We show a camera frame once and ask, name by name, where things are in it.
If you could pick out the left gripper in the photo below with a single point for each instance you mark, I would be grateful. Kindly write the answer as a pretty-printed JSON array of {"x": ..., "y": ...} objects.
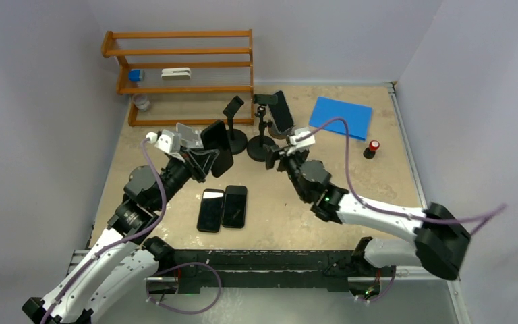
[{"x": 198, "y": 165}]

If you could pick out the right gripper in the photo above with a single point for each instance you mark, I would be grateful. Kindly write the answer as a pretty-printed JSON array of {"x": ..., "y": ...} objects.
[{"x": 270, "y": 155}]

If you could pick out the black tall round-base stand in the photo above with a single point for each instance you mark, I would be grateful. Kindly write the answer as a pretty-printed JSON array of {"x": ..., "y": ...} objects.
[{"x": 255, "y": 146}]

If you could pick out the black phone from silver stand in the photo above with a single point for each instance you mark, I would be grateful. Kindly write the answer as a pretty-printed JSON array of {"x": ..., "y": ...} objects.
[{"x": 211, "y": 210}]

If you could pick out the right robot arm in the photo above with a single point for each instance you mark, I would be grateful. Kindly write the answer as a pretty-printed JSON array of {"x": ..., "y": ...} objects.
[{"x": 431, "y": 238}]

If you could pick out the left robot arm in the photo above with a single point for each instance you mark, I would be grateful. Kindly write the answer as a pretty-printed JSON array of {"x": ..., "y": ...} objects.
[{"x": 125, "y": 253}]

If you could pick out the silver folding phone stand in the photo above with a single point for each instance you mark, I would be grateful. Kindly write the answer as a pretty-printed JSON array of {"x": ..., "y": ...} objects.
[{"x": 190, "y": 138}]

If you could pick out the small clear plastic jar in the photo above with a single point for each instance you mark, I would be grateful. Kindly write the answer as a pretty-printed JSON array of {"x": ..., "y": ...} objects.
[{"x": 141, "y": 101}]

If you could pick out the white flat device on rack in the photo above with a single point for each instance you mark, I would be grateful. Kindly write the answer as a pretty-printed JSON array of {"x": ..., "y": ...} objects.
[{"x": 176, "y": 73}]

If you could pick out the blue foam mat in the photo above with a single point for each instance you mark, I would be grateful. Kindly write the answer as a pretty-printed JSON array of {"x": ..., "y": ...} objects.
[{"x": 357, "y": 117}]

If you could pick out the red black button knob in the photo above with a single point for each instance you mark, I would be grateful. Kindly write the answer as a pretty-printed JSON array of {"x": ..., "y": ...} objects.
[{"x": 371, "y": 149}]

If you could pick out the blue white small box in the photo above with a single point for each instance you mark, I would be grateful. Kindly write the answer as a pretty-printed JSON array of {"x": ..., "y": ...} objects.
[{"x": 136, "y": 75}]

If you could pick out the orange wooden rack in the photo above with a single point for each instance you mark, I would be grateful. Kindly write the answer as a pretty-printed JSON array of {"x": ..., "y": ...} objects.
[{"x": 222, "y": 65}]

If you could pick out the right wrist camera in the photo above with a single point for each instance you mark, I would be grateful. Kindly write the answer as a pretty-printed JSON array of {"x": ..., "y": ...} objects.
[{"x": 300, "y": 140}]

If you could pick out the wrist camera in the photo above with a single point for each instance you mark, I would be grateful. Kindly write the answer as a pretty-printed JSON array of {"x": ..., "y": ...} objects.
[
  {"x": 300, "y": 140},
  {"x": 168, "y": 142}
]

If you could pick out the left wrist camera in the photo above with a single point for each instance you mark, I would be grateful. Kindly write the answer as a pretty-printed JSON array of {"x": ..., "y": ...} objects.
[{"x": 168, "y": 142}]

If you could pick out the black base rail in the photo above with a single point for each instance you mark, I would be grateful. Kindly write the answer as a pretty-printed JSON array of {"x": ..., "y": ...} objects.
[{"x": 332, "y": 270}]

